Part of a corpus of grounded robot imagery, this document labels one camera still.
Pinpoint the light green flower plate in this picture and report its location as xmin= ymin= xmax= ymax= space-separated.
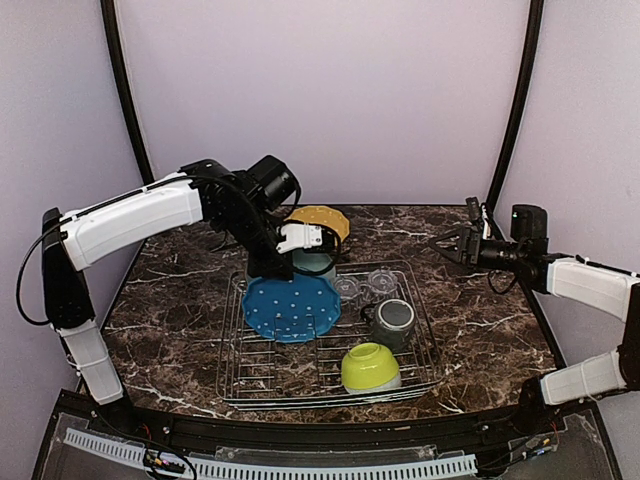
xmin=292 ymin=249 xmax=332 ymax=272

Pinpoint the blue dotted plate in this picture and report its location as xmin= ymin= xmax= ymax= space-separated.
xmin=242 ymin=274 xmax=341 ymax=344

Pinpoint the yellow dotted plate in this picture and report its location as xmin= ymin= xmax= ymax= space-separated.
xmin=287 ymin=205 xmax=350 ymax=241

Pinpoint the grey mug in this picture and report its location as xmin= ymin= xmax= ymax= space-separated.
xmin=360 ymin=298 xmax=416 ymax=353

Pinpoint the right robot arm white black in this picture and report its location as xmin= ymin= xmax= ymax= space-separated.
xmin=429 ymin=197 xmax=639 ymax=407

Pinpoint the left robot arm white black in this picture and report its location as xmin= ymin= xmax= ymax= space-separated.
xmin=32 ymin=155 xmax=301 ymax=406

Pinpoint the clear glass right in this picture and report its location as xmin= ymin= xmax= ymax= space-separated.
xmin=366 ymin=268 xmax=398 ymax=295

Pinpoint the clear glass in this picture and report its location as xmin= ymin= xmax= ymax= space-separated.
xmin=366 ymin=268 xmax=398 ymax=295
xmin=332 ymin=275 xmax=362 ymax=308

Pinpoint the clear glass left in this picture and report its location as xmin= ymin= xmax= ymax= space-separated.
xmin=332 ymin=275 xmax=362 ymax=308

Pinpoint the lime green bowl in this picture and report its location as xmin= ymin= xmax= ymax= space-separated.
xmin=341 ymin=342 xmax=402 ymax=394

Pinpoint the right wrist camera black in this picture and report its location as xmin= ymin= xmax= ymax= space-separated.
xmin=465 ymin=197 xmax=492 ymax=239

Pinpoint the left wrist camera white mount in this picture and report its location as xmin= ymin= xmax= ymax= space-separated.
xmin=275 ymin=222 xmax=342 ymax=257

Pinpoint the wire dish rack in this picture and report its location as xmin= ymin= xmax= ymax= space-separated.
xmin=216 ymin=260 xmax=444 ymax=411

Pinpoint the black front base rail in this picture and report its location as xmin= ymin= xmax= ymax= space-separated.
xmin=54 ymin=389 xmax=601 ymax=471

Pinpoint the white slotted cable duct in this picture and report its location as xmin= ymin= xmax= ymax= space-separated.
xmin=63 ymin=427 xmax=479 ymax=480

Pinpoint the right black frame post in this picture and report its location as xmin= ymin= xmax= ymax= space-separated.
xmin=486 ymin=0 xmax=545 ymax=210

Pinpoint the black frame post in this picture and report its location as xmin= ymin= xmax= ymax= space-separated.
xmin=100 ymin=0 xmax=154 ymax=185
xmin=486 ymin=0 xmax=545 ymax=210

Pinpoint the left black frame post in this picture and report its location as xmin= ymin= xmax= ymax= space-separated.
xmin=100 ymin=0 xmax=154 ymax=185

